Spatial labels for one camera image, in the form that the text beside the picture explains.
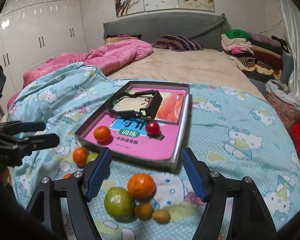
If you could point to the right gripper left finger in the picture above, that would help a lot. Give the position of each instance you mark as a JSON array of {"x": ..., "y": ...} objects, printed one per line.
[{"x": 78, "y": 190}]

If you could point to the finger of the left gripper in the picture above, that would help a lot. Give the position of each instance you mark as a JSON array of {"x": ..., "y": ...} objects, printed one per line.
[
  {"x": 16, "y": 127},
  {"x": 28, "y": 144}
]

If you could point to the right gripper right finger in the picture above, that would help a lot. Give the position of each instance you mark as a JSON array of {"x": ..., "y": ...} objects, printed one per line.
[{"x": 250, "y": 217}]

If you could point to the small tangerine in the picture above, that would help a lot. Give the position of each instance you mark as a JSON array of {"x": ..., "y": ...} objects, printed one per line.
[
  {"x": 80, "y": 156},
  {"x": 102, "y": 134},
  {"x": 67, "y": 175}
]

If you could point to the small green apple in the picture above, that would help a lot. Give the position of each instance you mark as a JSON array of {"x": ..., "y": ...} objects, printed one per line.
[{"x": 91, "y": 157}]

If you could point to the large green apple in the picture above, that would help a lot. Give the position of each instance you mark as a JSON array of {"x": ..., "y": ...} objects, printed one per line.
[{"x": 118, "y": 203}]

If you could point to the large orange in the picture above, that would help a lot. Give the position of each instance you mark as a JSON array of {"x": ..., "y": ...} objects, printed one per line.
[{"x": 141, "y": 186}]

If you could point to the brown kiwi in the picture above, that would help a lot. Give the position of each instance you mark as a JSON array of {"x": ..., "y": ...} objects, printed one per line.
[
  {"x": 143, "y": 211},
  {"x": 161, "y": 216}
]

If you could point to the red tomato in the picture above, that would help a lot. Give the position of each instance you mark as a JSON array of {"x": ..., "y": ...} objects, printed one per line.
[{"x": 152, "y": 128}]

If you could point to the pink workbook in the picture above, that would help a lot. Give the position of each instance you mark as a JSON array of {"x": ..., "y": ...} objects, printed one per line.
[{"x": 140, "y": 137}]

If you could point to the hello kitty blue blanket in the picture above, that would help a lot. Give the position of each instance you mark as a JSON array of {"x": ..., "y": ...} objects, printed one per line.
[{"x": 234, "y": 132}]

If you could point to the white wardrobe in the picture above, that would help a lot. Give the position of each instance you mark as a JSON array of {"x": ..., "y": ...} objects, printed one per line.
[{"x": 33, "y": 31}]

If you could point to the orange red booklet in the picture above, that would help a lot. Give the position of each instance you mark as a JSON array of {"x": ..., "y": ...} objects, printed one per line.
[{"x": 170, "y": 107}]

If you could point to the pink quilt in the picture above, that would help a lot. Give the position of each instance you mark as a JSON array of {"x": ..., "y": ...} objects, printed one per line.
[{"x": 108, "y": 58}]

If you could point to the white crumpled garment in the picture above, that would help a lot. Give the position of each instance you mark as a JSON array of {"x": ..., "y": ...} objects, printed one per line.
[{"x": 281, "y": 91}]

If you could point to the floral pillow under quilt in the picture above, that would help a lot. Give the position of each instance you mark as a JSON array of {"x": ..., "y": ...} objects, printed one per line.
[{"x": 121, "y": 37}]

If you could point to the beige bed sheet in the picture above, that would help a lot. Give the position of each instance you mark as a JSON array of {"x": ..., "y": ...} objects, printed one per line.
[{"x": 203, "y": 66}]

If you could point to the stack of folded clothes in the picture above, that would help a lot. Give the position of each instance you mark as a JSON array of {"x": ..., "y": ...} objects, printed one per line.
[{"x": 259, "y": 57}]

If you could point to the striped purple pillow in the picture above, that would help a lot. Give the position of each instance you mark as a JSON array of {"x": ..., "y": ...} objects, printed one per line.
[{"x": 176, "y": 43}]

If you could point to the grey headboard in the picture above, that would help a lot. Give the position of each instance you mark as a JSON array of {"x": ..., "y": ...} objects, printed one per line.
[{"x": 205, "y": 29}]

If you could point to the black plastic frame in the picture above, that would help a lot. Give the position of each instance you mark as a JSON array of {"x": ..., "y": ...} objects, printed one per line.
[{"x": 136, "y": 105}]

